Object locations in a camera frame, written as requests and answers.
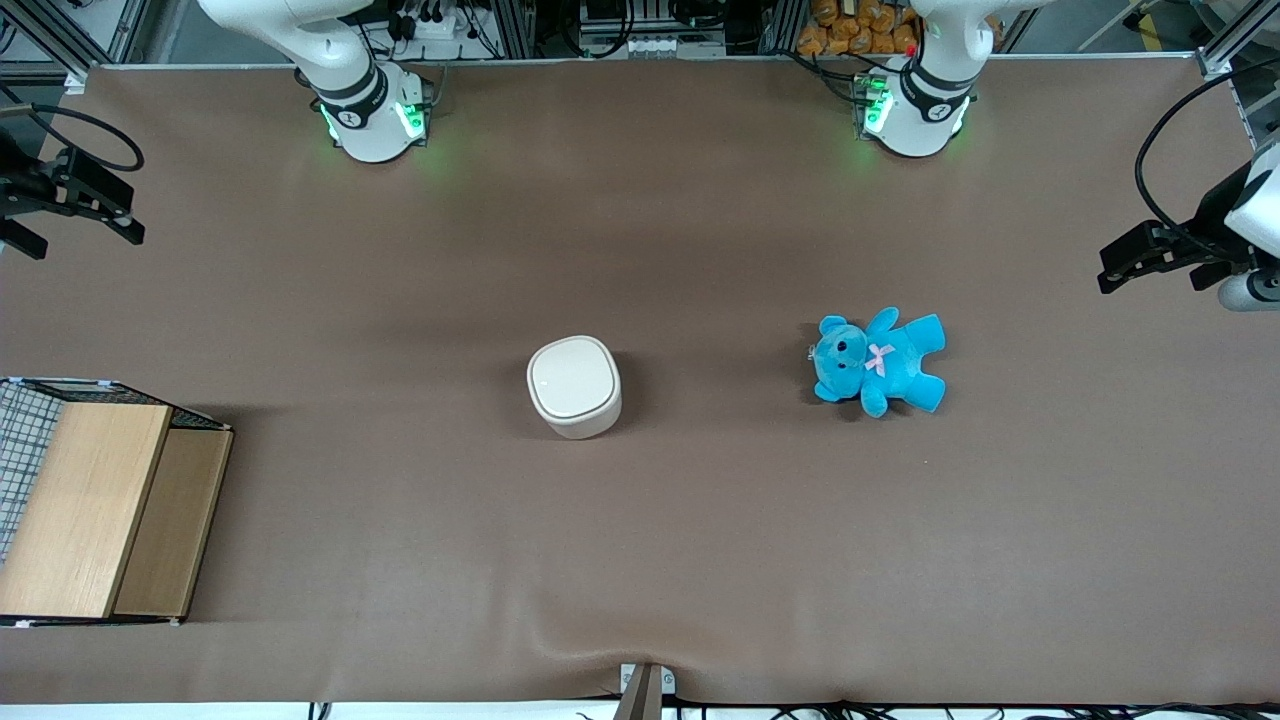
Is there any white lidded trash can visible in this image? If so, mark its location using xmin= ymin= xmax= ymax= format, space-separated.
xmin=526 ymin=335 xmax=623 ymax=440

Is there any blue teddy bear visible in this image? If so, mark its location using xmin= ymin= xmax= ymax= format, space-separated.
xmin=808 ymin=306 xmax=948 ymax=419

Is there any orange plush toys pile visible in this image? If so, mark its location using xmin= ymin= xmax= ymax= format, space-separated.
xmin=796 ymin=0 xmax=923 ymax=58

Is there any white power strip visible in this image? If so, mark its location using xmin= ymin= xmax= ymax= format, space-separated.
xmin=398 ymin=8 xmax=483 ymax=43

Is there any brown table cover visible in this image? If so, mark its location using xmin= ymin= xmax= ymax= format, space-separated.
xmin=0 ymin=55 xmax=1280 ymax=707

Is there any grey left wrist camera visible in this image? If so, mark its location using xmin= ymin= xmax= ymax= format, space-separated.
xmin=1217 ymin=268 xmax=1280 ymax=313

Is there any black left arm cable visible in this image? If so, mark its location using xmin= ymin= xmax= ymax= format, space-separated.
xmin=1134 ymin=68 xmax=1280 ymax=263

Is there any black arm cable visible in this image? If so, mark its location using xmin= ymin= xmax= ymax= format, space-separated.
xmin=0 ymin=100 xmax=146 ymax=174
xmin=1134 ymin=68 xmax=1280 ymax=263

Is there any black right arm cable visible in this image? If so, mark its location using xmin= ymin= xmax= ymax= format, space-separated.
xmin=0 ymin=100 xmax=146 ymax=174

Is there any aluminium frame profile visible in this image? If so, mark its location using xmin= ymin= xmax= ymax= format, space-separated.
xmin=0 ymin=0 xmax=153 ymax=93
xmin=1196 ymin=0 xmax=1280 ymax=79

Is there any wire rack with wooden shelves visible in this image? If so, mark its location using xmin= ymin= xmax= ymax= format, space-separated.
xmin=0 ymin=376 xmax=236 ymax=629

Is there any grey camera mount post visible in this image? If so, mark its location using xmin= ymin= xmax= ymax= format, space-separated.
xmin=612 ymin=662 xmax=677 ymax=720

